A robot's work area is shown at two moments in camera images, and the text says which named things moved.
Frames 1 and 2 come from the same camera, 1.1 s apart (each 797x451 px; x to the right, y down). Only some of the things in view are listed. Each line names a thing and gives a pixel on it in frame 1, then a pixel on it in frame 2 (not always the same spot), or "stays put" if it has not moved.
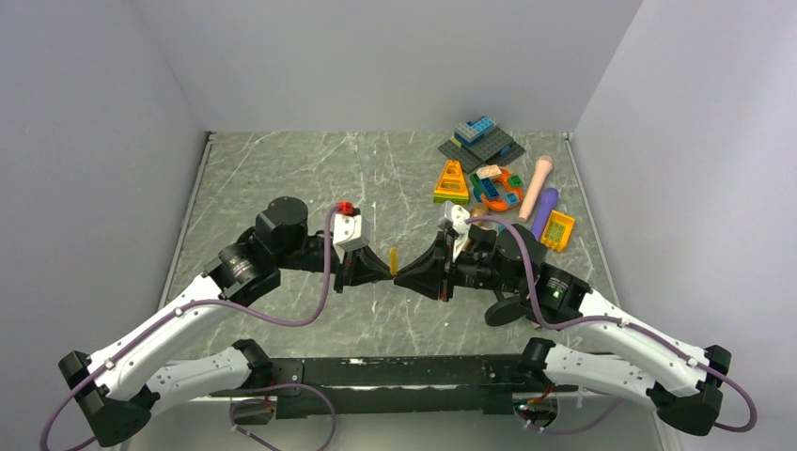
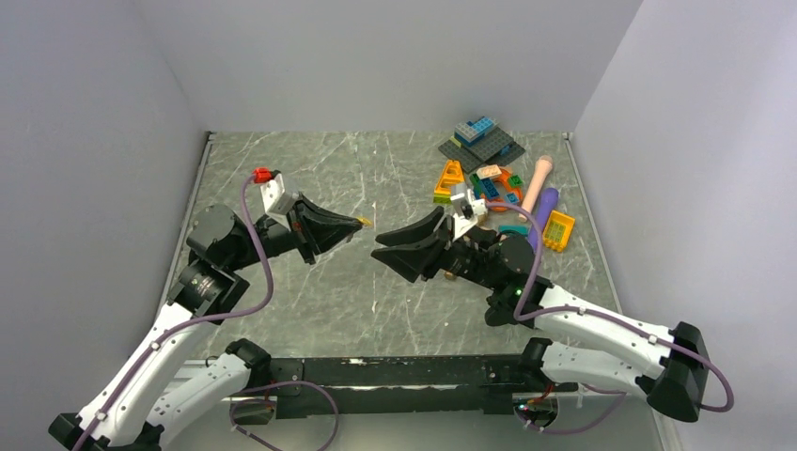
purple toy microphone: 548,203 stays put
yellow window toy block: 557,229 stays put
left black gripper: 363,266 to 319,229
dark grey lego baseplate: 492,150 stays put
